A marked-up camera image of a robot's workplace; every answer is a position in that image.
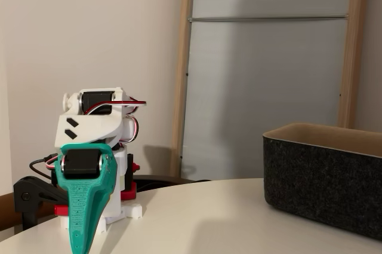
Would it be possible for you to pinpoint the red white black servo cable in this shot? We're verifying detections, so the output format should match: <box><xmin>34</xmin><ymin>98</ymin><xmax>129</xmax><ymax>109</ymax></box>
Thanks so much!
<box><xmin>83</xmin><ymin>100</ymin><xmax>147</xmax><ymax>116</ymax></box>
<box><xmin>44</xmin><ymin>158</ymin><xmax>62</xmax><ymax>175</ymax></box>

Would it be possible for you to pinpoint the black table clamp red pad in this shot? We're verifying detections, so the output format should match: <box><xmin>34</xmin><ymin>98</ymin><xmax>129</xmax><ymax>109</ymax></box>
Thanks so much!
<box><xmin>13</xmin><ymin>176</ymin><xmax>71</xmax><ymax>231</ymax></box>

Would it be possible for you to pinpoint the wooden frame with translucent panel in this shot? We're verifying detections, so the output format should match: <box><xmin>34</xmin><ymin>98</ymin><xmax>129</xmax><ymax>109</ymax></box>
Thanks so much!
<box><xmin>169</xmin><ymin>0</ymin><xmax>369</xmax><ymax>182</ymax></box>

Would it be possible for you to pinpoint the dark grey felt basket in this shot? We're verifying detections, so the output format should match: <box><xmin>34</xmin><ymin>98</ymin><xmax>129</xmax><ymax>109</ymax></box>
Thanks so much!
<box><xmin>262</xmin><ymin>121</ymin><xmax>382</xmax><ymax>241</ymax></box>

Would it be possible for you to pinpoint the thin metal rod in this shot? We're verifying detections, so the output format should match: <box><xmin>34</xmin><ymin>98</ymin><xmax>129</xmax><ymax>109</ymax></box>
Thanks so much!
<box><xmin>187</xmin><ymin>14</ymin><xmax>350</xmax><ymax>23</ymax></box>

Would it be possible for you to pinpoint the black clamp with red knob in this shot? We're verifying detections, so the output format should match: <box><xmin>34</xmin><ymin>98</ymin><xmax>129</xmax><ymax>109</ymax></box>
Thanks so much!
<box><xmin>120</xmin><ymin>153</ymin><xmax>141</xmax><ymax>201</ymax></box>

